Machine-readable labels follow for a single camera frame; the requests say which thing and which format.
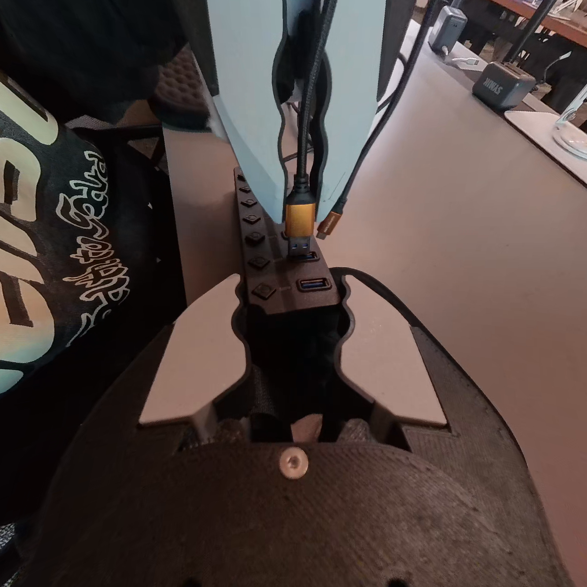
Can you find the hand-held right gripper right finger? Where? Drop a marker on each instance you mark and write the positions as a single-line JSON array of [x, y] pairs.
[[390, 367]]

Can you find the person's dark printed sweatshirt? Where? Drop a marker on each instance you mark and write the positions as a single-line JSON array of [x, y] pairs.
[[69, 229]]

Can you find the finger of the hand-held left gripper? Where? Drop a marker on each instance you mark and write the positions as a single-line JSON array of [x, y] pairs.
[[243, 91], [353, 91]]

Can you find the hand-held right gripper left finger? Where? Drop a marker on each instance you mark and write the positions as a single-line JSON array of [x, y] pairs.
[[197, 367]]

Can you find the black honeycomb cushion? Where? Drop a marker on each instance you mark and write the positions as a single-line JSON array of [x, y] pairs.
[[183, 91]]

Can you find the dark grey power station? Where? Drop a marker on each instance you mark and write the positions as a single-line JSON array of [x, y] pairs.
[[500, 87]]

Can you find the black usb hub with buttons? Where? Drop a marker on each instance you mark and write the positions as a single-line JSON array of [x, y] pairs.
[[284, 298]]

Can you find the instruction poster on stand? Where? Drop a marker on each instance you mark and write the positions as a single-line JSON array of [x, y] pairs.
[[532, 126]]

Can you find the grey wall charger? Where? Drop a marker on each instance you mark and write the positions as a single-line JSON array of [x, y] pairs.
[[447, 27]]

